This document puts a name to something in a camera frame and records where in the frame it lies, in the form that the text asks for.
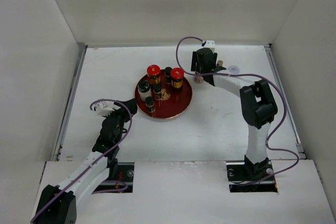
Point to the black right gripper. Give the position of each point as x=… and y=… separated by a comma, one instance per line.
x=195, y=63

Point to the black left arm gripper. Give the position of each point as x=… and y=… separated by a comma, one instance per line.
x=122, y=111

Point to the white lid sauce jar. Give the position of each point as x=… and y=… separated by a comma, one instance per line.
x=198, y=79

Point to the black cap pepper bottle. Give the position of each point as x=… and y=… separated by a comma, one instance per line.
x=149, y=102

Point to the clear jar white powder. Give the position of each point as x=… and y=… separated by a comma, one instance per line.
x=144, y=89

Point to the small black cap spice bottle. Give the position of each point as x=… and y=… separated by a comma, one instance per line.
x=167, y=72

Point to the red lid chili sauce jar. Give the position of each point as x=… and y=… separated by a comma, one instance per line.
x=154, y=74

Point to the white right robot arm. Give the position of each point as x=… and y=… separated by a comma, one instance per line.
x=258, y=109

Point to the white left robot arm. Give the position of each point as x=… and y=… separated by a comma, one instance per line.
x=59, y=204

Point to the red round tray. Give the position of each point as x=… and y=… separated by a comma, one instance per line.
x=172, y=104

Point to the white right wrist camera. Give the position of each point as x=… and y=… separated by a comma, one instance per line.
x=209, y=44

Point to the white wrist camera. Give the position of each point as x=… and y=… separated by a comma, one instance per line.
x=102, y=109
x=209, y=44

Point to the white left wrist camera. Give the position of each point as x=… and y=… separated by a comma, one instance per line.
x=102, y=109

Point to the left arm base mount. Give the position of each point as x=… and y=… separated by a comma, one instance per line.
x=120, y=181

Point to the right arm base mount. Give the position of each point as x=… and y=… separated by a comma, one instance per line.
x=246, y=178

